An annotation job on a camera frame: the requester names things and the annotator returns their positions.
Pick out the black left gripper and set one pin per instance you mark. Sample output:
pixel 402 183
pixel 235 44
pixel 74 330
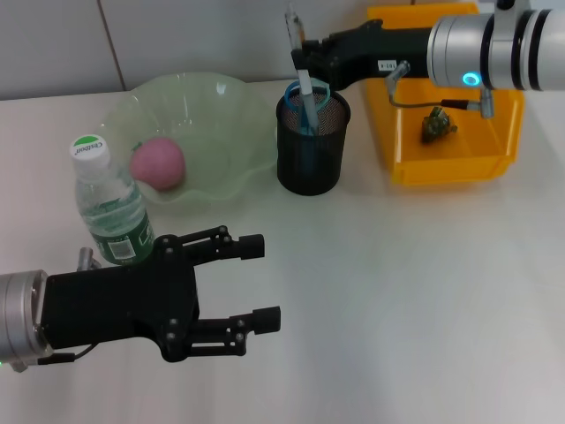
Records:
pixel 123 309

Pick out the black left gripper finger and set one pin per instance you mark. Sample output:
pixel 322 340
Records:
pixel 267 320
pixel 251 246

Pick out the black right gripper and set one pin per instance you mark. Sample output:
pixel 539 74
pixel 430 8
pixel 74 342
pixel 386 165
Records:
pixel 379 53

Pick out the grey ballpoint pen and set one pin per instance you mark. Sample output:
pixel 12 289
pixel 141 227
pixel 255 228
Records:
pixel 306 93

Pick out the blue scissors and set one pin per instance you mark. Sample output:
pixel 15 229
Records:
pixel 304 128

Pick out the clear green-label water bottle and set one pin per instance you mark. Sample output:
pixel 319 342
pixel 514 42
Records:
pixel 115 212

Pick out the pink peach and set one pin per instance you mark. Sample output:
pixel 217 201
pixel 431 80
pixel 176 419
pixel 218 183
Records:
pixel 159 163

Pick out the green plastic wrapper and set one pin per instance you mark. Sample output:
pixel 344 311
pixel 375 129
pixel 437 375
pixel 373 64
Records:
pixel 437 126

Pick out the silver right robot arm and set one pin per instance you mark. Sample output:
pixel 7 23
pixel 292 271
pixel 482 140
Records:
pixel 499 48

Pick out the black mesh pen cup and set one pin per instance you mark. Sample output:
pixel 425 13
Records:
pixel 311 168

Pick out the pale green glass fruit plate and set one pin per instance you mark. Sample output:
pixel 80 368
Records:
pixel 212 132

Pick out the yellow plastic bin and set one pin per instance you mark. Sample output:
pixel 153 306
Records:
pixel 446 146

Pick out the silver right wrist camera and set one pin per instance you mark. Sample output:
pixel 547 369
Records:
pixel 510 5

